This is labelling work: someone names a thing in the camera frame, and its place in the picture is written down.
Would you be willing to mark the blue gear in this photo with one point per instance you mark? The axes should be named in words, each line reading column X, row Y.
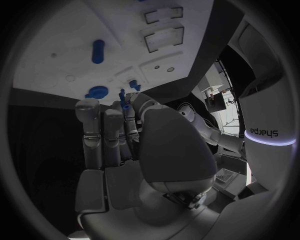
column 97, row 92

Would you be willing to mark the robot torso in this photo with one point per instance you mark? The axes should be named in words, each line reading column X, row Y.
column 267, row 116

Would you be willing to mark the blue plug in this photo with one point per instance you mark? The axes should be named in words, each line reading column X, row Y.
column 134, row 84

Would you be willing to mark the white task board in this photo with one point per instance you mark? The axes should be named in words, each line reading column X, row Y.
column 70, row 37

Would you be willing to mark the blue peg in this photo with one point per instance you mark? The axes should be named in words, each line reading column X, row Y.
column 122, row 98

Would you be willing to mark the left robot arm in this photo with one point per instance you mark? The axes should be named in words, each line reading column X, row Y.
column 226, row 139

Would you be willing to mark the blue cylinder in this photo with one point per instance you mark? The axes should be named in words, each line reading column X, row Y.
column 98, row 51

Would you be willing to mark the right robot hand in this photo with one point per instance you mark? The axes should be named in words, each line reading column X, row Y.
column 173, row 146

